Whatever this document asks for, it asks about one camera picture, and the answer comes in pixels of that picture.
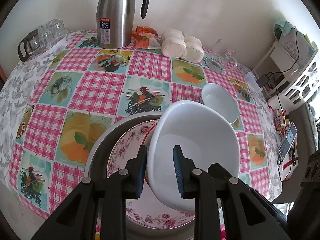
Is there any strawberry pattern bowl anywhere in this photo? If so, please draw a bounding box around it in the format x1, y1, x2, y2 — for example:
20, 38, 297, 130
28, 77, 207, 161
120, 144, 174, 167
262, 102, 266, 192
138, 123, 157, 184

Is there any white MAX bowl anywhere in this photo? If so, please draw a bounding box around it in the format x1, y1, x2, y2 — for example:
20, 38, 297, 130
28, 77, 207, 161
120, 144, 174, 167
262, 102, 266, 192
147, 100, 240, 213

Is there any stainless steel round tray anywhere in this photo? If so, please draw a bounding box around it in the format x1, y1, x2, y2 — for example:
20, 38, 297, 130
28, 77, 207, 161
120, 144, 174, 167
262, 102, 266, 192
84, 112, 195, 239

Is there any floral round plate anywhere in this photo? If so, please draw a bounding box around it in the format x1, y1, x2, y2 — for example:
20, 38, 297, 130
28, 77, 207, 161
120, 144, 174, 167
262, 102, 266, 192
106, 119, 195, 230

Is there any light blue bowl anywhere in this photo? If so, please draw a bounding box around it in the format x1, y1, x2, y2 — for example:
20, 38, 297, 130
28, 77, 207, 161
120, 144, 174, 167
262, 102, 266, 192
200, 83, 238, 124

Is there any checkered patterned tablecloth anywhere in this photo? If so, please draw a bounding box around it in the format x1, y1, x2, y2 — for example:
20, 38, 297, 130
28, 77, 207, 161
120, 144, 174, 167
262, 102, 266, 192
1, 31, 293, 219

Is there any smartphone on stand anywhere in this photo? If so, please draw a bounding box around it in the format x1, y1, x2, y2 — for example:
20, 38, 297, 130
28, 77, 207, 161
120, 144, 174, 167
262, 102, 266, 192
278, 122, 297, 160

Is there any white power strip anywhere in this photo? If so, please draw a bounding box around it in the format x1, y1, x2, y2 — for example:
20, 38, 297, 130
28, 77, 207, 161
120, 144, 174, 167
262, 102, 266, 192
245, 72, 263, 94

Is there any clear glass mug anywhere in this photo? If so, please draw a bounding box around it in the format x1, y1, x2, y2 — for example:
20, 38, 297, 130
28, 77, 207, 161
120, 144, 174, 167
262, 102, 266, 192
204, 39, 238, 73

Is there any colourful candy packet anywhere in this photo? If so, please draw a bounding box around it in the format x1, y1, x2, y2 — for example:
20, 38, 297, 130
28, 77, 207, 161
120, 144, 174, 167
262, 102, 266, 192
273, 107, 286, 133

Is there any bag of white buns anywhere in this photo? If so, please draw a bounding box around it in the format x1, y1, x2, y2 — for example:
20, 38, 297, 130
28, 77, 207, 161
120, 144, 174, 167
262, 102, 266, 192
162, 28, 204, 63

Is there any orange snack packet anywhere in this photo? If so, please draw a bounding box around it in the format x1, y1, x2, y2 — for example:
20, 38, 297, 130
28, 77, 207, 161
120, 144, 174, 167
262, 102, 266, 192
131, 25, 161, 49

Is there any black charger plug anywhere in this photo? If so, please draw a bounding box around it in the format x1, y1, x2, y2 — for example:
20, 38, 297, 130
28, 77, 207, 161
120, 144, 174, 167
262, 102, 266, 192
257, 74, 270, 88

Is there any white side shelf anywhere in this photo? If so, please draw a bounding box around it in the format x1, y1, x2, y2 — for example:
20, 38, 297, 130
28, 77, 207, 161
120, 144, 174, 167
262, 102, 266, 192
253, 41, 300, 99

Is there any white lattice chair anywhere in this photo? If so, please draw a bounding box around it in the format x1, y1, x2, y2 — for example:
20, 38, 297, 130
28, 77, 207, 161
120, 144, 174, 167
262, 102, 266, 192
267, 51, 319, 113

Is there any stainless steel thermos jug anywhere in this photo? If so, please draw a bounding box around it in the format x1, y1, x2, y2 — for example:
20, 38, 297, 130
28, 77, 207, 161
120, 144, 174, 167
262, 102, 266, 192
96, 0, 150, 49

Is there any glass cups tray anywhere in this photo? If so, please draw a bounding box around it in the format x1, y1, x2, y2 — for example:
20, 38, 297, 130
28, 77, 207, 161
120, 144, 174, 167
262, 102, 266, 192
17, 18, 68, 63

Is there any black charger cable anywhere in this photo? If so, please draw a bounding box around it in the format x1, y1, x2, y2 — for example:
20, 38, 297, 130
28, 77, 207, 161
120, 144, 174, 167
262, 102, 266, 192
266, 29, 302, 106

